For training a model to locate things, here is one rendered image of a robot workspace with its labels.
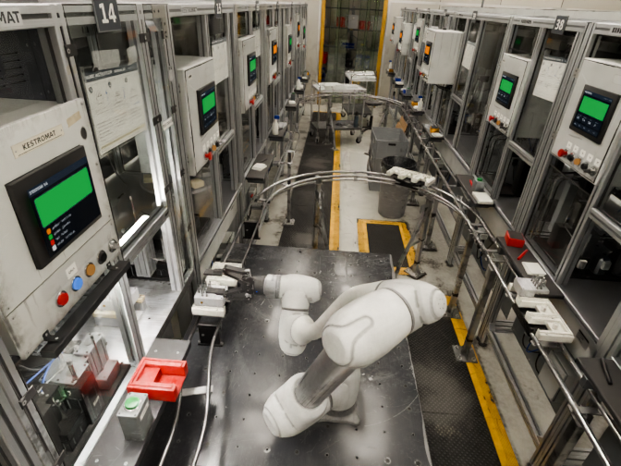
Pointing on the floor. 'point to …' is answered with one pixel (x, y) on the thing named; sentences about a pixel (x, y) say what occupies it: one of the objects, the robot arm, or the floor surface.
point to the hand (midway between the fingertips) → (212, 281)
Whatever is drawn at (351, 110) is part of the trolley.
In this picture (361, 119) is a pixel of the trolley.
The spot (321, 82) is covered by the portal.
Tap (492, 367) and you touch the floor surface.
